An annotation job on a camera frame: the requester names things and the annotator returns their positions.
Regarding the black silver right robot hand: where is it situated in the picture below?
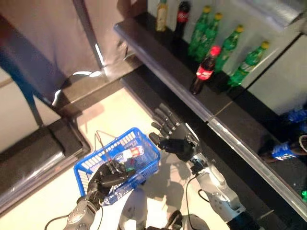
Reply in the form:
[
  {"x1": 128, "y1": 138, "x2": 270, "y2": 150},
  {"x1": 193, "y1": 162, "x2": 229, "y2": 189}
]
[{"x1": 148, "y1": 103, "x2": 201, "y2": 163}]

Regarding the water bottle red cap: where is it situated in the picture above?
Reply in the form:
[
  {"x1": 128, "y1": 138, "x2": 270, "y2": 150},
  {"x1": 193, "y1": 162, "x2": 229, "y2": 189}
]
[{"x1": 115, "y1": 146, "x2": 144, "y2": 161}]

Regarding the blue plastic shopping basket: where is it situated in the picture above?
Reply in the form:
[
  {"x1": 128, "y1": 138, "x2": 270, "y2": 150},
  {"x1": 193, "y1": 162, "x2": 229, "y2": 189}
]
[{"x1": 73, "y1": 126, "x2": 161, "y2": 207}]

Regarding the black right robot foot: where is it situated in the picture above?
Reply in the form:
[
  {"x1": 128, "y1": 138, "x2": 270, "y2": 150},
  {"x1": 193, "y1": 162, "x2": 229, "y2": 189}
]
[{"x1": 167, "y1": 210, "x2": 183, "y2": 230}]

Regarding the Coca-Cola bottle red cap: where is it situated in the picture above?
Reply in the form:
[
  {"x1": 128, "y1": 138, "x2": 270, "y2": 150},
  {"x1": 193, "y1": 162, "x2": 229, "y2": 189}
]
[
  {"x1": 173, "y1": 0, "x2": 192, "y2": 40},
  {"x1": 189, "y1": 45, "x2": 222, "y2": 95}
]

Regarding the grey left robot leg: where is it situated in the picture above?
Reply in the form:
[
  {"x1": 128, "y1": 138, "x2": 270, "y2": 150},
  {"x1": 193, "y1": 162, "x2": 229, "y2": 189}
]
[{"x1": 119, "y1": 186, "x2": 148, "y2": 230}]

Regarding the grey robot leg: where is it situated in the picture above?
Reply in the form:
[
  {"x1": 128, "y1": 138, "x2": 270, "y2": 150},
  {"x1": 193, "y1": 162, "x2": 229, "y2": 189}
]
[
  {"x1": 182, "y1": 214, "x2": 211, "y2": 230},
  {"x1": 119, "y1": 186, "x2": 148, "y2": 230}
]

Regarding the grey right robot leg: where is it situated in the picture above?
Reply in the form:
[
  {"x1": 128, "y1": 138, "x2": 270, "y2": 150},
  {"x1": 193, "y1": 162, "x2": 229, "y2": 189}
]
[{"x1": 182, "y1": 214, "x2": 211, "y2": 230}]

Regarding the dark shiny side ledge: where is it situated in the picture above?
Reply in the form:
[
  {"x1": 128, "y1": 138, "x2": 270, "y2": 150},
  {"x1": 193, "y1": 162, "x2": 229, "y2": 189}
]
[{"x1": 51, "y1": 56, "x2": 144, "y2": 118}]

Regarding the Pepsi bottle blue cap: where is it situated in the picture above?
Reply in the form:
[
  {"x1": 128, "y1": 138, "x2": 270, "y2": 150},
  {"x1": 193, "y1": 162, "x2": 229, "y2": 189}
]
[
  {"x1": 285, "y1": 107, "x2": 307, "y2": 125},
  {"x1": 260, "y1": 134, "x2": 307, "y2": 163}
]

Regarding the yellowish tea bottle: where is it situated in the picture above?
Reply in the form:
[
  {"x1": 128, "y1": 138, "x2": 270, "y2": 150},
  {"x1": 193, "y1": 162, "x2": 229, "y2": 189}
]
[{"x1": 155, "y1": 0, "x2": 168, "y2": 33}]

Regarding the black low side platform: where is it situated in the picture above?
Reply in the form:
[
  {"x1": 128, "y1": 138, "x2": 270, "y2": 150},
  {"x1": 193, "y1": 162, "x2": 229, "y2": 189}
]
[{"x1": 0, "y1": 118, "x2": 91, "y2": 214}]

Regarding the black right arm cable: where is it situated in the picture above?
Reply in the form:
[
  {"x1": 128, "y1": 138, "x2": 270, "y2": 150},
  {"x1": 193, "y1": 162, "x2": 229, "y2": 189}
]
[{"x1": 185, "y1": 174, "x2": 211, "y2": 222}]

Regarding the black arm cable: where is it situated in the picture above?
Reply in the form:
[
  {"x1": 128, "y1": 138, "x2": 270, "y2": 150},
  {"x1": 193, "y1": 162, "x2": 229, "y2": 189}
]
[
  {"x1": 45, "y1": 206, "x2": 104, "y2": 230},
  {"x1": 185, "y1": 174, "x2": 211, "y2": 222}
]

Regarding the black frame post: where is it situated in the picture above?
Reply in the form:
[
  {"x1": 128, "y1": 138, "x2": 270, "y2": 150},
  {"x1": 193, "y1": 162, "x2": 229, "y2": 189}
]
[{"x1": 71, "y1": 0, "x2": 106, "y2": 72}]

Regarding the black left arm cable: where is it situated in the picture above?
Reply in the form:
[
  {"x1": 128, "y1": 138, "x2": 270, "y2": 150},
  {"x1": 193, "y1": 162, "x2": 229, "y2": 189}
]
[{"x1": 45, "y1": 206, "x2": 104, "y2": 230}]

